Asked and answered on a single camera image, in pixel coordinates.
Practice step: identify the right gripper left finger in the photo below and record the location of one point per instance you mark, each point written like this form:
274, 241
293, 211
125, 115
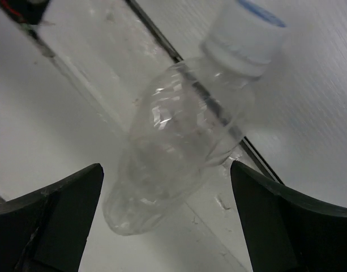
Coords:
47, 230

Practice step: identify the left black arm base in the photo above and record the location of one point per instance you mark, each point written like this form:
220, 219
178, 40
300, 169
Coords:
28, 16

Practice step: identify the clear bottle white cap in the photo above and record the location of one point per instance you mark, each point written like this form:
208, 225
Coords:
191, 117

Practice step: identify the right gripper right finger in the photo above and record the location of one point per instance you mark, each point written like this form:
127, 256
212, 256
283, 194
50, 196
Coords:
286, 230

